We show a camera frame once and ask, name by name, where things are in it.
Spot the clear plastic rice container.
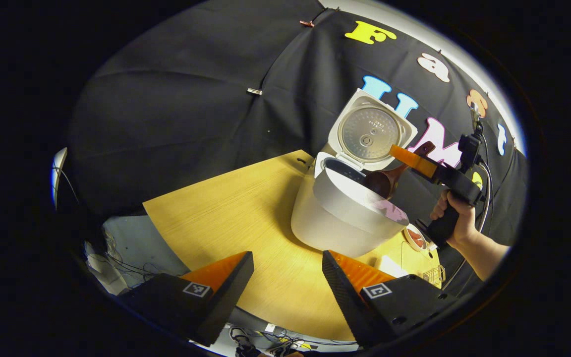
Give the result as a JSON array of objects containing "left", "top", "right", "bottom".
[{"left": 375, "top": 240, "right": 440, "bottom": 278}]

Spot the metal wire chopstick holder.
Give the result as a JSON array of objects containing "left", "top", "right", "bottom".
[{"left": 422, "top": 265, "right": 446, "bottom": 288}]

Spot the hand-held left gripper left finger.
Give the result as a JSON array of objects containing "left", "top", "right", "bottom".
[{"left": 117, "top": 250, "right": 255, "bottom": 348}]

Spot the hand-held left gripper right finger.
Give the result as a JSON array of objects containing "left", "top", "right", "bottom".
[{"left": 321, "top": 249, "right": 459, "bottom": 348}]

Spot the brown wooden spoon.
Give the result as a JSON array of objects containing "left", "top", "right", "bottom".
[{"left": 365, "top": 141, "right": 436, "bottom": 200}]

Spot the white round plate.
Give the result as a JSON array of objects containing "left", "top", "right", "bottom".
[{"left": 403, "top": 224, "right": 430, "bottom": 251}]

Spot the black backdrop cloth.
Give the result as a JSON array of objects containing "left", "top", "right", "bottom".
[{"left": 65, "top": 0, "right": 529, "bottom": 298}]

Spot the white rice cooker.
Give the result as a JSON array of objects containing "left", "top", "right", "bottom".
[{"left": 290, "top": 88, "right": 419, "bottom": 258}]

